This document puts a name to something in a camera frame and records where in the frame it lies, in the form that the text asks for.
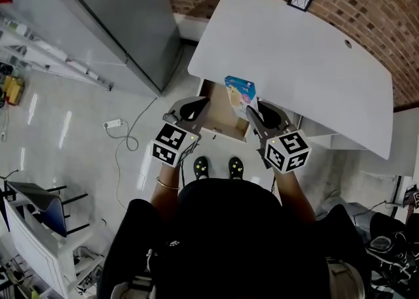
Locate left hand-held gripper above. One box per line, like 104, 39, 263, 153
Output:
151, 96, 211, 168

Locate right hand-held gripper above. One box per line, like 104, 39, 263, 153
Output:
245, 101, 312, 173

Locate wooden drawer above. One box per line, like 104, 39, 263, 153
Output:
196, 78, 251, 143

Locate colourful small box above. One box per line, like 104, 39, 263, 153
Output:
224, 75, 258, 122

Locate person's right forearm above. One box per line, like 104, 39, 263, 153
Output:
273, 169, 317, 223

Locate person's left forearm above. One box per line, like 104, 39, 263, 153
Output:
149, 162, 181, 213

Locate person's left black shoe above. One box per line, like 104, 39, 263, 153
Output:
193, 156, 210, 180

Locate person's black shoe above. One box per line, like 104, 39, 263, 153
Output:
228, 156, 245, 180
193, 156, 210, 180

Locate person's right black shoe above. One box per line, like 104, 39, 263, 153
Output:
228, 156, 245, 180

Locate white curved desk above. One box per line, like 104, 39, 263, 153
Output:
187, 0, 395, 160

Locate grey cloth bag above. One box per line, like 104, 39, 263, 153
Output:
314, 189, 371, 223

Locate grey metal cabinet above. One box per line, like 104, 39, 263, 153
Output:
0, 0, 181, 97

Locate person's black clothes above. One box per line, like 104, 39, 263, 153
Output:
96, 178, 373, 299

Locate white shelf rack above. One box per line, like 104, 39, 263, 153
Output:
0, 9, 114, 92

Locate spare gripper device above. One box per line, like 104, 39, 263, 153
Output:
404, 185, 419, 209

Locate blue chair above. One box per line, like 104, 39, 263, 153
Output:
5, 179, 91, 238

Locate white waist pack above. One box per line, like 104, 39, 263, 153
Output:
327, 256, 366, 299

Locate black bags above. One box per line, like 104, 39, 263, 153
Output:
365, 212, 419, 292

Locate yellow box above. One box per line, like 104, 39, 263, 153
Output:
3, 75, 26, 106

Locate white table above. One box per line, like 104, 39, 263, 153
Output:
3, 198, 105, 298

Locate grey power cable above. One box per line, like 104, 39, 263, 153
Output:
104, 96, 160, 210

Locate gold bracelet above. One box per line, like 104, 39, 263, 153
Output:
156, 176, 180, 191

